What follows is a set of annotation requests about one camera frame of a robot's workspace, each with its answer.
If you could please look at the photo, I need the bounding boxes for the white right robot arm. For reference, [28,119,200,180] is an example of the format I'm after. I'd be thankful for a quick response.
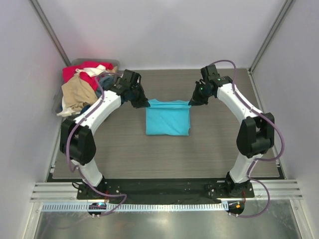
[189,64,275,197]

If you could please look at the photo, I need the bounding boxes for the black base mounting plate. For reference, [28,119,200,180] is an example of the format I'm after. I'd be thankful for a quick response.
[72,178,255,205]

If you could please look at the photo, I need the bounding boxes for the grey blue t shirt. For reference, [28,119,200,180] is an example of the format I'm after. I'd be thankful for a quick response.
[95,75,115,98]

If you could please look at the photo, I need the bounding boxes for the aluminium frame post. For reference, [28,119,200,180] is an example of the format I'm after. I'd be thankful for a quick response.
[28,0,71,66]
[248,0,295,75]

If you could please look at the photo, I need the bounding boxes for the dark blue t shirt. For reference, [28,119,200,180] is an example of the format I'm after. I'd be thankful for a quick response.
[80,105,91,114]

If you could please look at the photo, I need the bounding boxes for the left aluminium frame post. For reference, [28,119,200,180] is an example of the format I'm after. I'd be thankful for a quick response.
[28,0,71,66]

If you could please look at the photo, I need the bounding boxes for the white slotted cable duct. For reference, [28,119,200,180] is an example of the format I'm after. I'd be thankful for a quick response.
[41,201,228,213]

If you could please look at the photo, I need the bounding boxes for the right aluminium frame post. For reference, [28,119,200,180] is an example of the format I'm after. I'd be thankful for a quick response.
[248,0,295,75]

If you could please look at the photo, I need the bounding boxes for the aluminium front rail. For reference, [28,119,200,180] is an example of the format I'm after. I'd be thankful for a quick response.
[30,180,303,203]

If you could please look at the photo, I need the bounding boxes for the turquoise t shirt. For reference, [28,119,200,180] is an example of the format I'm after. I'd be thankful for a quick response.
[146,99,191,136]

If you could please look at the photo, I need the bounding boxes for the white t shirt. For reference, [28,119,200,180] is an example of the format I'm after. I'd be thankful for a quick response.
[57,61,117,117]

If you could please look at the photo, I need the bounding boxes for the grey plastic bin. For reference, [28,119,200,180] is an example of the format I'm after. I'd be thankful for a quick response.
[52,58,120,118]

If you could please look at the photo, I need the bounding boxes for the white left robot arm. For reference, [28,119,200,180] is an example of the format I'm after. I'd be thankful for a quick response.
[59,70,150,199]

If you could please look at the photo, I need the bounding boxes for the red t shirt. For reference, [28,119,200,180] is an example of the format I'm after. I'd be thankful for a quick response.
[62,61,116,91]

